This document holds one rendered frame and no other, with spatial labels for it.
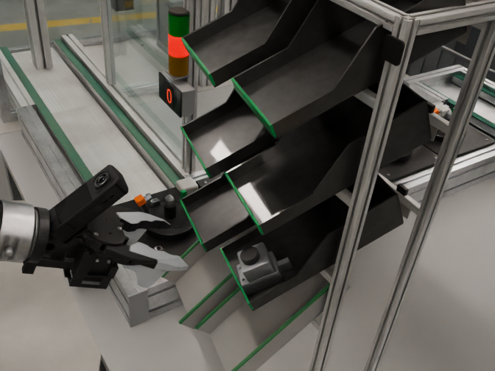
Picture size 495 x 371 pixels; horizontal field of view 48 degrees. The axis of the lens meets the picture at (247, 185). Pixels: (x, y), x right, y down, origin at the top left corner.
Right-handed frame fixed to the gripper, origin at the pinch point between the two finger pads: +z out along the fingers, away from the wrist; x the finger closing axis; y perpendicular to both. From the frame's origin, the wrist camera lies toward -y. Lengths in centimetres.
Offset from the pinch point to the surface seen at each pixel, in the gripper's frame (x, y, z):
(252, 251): 2.0, -1.7, 12.2
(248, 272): 4.1, 0.9, 12.0
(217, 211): -15.4, 3.5, 15.7
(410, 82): -95, -20, 125
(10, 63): -146, 40, -1
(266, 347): 6.9, 14.5, 22.2
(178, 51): -61, -9, 16
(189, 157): -62, 18, 33
